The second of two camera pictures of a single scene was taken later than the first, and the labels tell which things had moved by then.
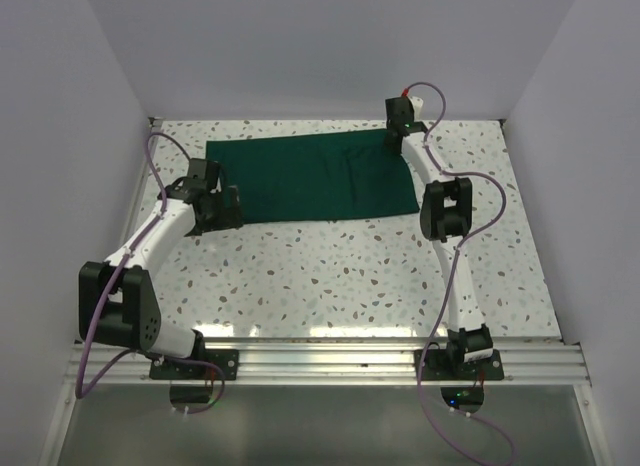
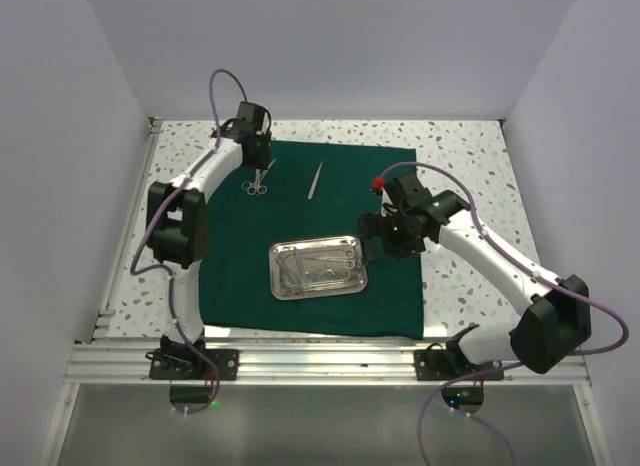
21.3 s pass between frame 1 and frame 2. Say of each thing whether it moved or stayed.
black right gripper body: moved
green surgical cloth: moved
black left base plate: stayed
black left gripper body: moved
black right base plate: stayed
